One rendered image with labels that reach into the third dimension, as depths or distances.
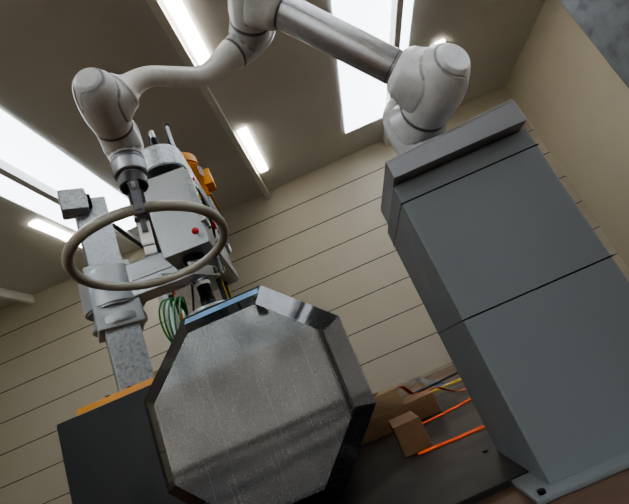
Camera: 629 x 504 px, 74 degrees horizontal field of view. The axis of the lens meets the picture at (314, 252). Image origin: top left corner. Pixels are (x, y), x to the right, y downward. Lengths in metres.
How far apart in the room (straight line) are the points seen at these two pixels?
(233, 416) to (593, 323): 1.19
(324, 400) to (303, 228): 6.06
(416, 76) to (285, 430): 1.24
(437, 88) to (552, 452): 0.93
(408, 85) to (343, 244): 6.18
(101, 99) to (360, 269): 6.34
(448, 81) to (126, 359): 2.18
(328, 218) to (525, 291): 6.50
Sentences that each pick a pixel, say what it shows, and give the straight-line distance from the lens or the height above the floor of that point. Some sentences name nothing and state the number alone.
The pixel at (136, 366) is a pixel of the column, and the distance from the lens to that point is 2.67.
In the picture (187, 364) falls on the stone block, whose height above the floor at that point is 0.67.
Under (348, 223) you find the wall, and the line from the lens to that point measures 7.46.
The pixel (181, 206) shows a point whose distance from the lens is 1.22.
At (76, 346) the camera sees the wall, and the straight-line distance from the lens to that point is 8.73.
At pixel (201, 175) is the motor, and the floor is 1.95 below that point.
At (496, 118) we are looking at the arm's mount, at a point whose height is 0.84.
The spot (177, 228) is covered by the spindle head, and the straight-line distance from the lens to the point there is 2.03.
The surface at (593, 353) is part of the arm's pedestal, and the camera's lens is 1.19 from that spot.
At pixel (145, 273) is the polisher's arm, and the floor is 1.41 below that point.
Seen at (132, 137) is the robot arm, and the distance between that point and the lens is 1.28.
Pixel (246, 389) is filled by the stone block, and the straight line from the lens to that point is 1.66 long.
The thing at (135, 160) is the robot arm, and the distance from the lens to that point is 1.26.
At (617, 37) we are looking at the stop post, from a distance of 0.55.
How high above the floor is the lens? 0.38
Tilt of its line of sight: 17 degrees up
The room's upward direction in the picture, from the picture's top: 24 degrees counter-clockwise
